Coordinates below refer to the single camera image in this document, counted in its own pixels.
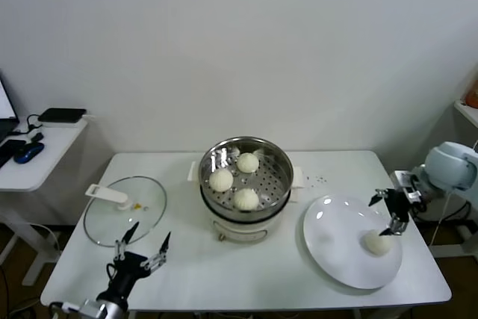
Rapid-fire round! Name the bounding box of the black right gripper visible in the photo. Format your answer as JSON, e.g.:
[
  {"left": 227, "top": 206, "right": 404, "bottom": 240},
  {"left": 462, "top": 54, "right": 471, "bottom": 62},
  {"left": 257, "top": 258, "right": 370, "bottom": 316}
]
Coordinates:
[{"left": 368, "top": 188, "right": 412, "bottom": 237}]

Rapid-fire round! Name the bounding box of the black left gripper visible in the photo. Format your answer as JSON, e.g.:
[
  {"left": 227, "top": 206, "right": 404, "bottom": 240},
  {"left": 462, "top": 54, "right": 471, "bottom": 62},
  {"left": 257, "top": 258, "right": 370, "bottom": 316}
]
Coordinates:
[{"left": 96, "top": 220, "right": 172, "bottom": 303}]

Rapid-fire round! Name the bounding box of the white steamed baozi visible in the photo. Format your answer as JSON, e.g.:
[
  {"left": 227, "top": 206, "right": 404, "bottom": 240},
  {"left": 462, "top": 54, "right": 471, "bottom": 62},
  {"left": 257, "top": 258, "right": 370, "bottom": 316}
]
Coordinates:
[
  {"left": 364, "top": 229, "right": 393, "bottom": 257},
  {"left": 237, "top": 152, "right": 260, "bottom": 174},
  {"left": 208, "top": 168, "right": 235, "bottom": 192},
  {"left": 233, "top": 188, "right": 260, "bottom": 211}
]

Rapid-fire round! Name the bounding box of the stainless steel steamer basket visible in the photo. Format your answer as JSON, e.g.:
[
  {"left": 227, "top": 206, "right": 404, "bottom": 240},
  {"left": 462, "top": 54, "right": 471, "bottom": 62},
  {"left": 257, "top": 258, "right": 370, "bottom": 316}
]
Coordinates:
[{"left": 187, "top": 136, "right": 306, "bottom": 223}]

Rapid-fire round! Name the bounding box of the white round plate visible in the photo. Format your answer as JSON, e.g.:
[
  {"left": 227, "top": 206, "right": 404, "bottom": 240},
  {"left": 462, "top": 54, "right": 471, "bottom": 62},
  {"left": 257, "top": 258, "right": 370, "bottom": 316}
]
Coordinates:
[{"left": 302, "top": 194, "right": 404, "bottom": 290}]

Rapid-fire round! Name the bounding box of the white electric cooker pot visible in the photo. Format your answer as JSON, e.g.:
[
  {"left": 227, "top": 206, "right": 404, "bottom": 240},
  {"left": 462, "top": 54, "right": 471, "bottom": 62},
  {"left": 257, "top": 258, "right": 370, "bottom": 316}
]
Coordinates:
[{"left": 199, "top": 184, "right": 302, "bottom": 244}]

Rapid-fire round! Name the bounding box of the white side desk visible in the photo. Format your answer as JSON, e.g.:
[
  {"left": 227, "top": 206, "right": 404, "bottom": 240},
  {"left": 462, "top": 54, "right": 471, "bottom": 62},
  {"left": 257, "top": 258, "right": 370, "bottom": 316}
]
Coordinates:
[{"left": 0, "top": 119, "right": 90, "bottom": 286}]

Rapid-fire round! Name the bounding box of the orange object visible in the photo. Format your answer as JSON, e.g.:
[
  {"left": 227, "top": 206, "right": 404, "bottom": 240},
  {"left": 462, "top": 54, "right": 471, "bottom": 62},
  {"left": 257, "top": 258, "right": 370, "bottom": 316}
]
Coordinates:
[{"left": 464, "top": 75, "right": 478, "bottom": 108}]

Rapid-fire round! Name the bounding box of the blue computer mouse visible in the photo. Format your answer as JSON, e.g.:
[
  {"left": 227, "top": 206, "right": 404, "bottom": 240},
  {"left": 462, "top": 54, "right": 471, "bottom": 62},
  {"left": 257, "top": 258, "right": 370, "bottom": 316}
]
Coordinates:
[{"left": 13, "top": 142, "right": 45, "bottom": 164}]

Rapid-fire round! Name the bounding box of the black flat device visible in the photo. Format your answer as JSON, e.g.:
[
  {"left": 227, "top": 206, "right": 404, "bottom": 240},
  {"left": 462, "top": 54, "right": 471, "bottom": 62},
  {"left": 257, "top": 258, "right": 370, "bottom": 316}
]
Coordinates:
[{"left": 37, "top": 108, "right": 87, "bottom": 123}]

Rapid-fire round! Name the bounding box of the black smartphone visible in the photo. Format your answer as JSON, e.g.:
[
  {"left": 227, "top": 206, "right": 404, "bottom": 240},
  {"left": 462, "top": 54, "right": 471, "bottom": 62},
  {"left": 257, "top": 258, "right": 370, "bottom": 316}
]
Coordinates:
[{"left": 0, "top": 138, "right": 27, "bottom": 169}]

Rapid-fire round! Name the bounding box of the black laptop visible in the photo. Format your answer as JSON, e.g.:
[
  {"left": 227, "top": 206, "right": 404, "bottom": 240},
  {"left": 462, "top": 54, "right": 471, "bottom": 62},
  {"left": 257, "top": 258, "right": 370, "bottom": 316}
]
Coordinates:
[{"left": 0, "top": 70, "right": 20, "bottom": 144}]

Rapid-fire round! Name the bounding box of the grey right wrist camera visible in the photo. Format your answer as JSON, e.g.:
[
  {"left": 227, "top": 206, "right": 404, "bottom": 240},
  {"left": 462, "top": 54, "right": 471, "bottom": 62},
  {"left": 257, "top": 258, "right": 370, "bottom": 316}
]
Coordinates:
[{"left": 390, "top": 170, "right": 422, "bottom": 190}]

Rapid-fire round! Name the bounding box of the white hanging cable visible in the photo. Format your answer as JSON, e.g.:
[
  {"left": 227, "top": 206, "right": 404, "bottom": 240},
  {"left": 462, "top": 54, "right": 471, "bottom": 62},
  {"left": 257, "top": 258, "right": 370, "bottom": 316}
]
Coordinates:
[{"left": 431, "top": 184, "right": 456, "bottom": 247}]

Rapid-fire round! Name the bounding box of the glass lid white handle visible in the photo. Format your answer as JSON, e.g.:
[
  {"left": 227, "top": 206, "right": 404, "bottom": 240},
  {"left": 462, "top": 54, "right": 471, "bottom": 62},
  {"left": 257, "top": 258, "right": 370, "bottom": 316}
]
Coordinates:
[{"left": 83, "top": 176, "right": 167, "bottom": 248}]

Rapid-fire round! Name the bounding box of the white cable under desk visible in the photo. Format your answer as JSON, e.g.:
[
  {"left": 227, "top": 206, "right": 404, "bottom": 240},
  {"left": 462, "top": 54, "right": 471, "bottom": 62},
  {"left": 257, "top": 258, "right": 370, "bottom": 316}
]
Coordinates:
[{"left": 22, "top": 221, "right": 61, "bottom": 252}]

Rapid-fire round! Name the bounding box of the thin black desk cable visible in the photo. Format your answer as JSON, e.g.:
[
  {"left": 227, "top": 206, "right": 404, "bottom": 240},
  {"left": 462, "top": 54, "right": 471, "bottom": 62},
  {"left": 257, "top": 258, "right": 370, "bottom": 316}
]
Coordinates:
[{"left": 13, "top": 113, "right": 48, "bottom": 137}]

